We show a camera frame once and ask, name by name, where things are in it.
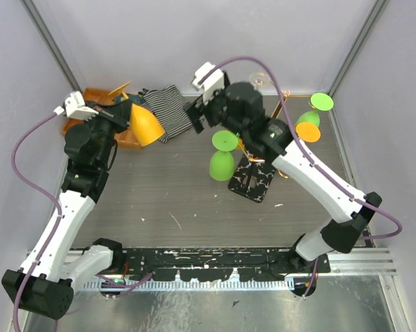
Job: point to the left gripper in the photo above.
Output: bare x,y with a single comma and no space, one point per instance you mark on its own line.
118,113

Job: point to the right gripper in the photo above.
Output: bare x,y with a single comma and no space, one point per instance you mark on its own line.
194,113

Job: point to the orange plastic goblet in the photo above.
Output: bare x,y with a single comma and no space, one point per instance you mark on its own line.
144,124
308,132

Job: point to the green plastic goblet front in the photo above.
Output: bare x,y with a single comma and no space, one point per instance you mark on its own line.
222,162

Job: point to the green plastic goblet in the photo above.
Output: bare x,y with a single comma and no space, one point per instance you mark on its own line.
222,162
319,103

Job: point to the clear wine glass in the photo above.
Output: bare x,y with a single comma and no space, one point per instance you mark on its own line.
259,79

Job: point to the gold wine glass rack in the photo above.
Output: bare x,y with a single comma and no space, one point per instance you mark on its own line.
253,176

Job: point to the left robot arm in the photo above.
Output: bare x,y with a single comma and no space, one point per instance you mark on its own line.
44,284

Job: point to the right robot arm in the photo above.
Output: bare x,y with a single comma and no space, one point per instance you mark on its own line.
239,108

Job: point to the blue patterned cloth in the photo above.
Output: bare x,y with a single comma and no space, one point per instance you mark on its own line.
136,99

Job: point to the orange wooden compartment tray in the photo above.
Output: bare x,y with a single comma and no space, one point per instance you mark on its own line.
89,94

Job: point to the striped black white cloth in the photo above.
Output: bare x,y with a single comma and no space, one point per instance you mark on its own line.
169,107

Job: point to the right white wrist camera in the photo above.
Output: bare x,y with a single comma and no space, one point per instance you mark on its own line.
208,82

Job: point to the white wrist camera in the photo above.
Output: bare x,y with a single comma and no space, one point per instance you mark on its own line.
208,82
74,107

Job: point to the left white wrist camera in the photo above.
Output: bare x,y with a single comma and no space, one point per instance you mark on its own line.
74,107

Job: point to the black mounting base plate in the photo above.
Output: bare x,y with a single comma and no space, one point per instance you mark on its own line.
207,264

